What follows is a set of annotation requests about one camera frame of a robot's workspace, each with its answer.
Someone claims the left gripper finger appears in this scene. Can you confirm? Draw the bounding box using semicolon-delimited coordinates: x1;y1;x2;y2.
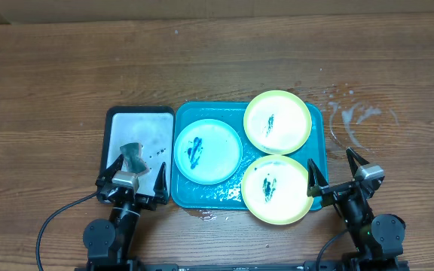
99;154;124;181
154;163;168;199

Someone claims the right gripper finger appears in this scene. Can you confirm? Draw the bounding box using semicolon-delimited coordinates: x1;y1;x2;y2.
307;159;329;196
346;148;369;177

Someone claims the green and pink sponge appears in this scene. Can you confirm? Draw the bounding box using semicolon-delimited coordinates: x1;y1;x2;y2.
120;142;149;175

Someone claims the light blue plate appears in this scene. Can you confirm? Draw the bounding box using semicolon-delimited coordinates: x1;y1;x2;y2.
174;119;243;185

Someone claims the yellow plate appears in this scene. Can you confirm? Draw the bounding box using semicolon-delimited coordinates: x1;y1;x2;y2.
243;90;312;155
241;155;313;225

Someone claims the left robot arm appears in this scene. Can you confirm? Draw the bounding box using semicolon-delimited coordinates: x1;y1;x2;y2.
82;155;170;270

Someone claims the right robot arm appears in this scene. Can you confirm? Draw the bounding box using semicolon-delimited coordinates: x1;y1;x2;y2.
304;148;409;271

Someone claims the teal plastic tray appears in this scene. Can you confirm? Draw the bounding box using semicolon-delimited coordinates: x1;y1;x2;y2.
170;102;328;210

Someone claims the black soapy water tray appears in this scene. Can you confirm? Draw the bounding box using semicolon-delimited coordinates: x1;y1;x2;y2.
99;106;175;196

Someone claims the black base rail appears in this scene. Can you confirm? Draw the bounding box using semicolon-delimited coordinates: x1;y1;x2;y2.
74;260;410;271

